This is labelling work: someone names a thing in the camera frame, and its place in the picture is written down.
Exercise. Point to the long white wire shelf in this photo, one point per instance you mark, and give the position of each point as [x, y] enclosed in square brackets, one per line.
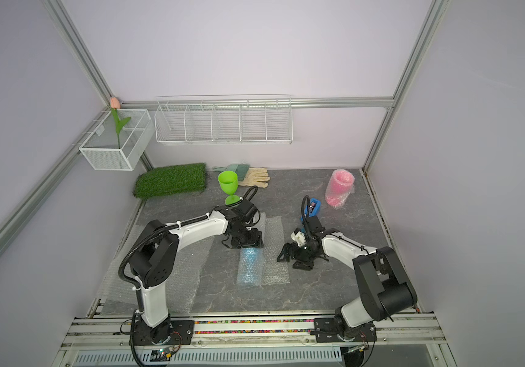
[224, 119]

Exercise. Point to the green plastic wine glass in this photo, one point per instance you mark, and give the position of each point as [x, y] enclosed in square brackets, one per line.
[228, 181]

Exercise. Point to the green artificial grass mat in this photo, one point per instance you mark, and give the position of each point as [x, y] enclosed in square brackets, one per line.
[171, 180]

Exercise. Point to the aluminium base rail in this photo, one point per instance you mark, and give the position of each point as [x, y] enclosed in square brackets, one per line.
[247, 339]

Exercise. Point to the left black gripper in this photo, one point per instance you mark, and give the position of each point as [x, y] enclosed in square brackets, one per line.
[255, 241]

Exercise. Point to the beige cloth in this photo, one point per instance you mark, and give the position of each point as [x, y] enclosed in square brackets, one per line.
[255, 177]

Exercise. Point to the small white wire basket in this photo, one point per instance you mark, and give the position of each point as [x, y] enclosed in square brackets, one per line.
[100, 147]

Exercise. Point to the pink plastic wine glass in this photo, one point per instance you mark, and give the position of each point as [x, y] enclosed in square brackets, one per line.
[338, 188]

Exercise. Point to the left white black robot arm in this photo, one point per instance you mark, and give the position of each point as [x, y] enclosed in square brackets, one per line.
[151, 261]

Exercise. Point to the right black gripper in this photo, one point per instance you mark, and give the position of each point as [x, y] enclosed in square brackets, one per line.
[292, 247]

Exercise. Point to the bubble wrap sheet stack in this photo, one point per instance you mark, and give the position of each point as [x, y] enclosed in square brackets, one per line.
[118, 298]

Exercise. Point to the blue plastic wine glass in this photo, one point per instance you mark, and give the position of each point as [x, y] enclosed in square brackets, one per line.
[251, 264]

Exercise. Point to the artificial pink tulip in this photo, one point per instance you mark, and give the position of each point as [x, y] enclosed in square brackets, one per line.
[119, 123]

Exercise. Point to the blue tape dispenser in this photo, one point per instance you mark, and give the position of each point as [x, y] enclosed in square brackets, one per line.
[312, 208]

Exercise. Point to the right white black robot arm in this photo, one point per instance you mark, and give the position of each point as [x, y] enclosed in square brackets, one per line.
[384, 287]

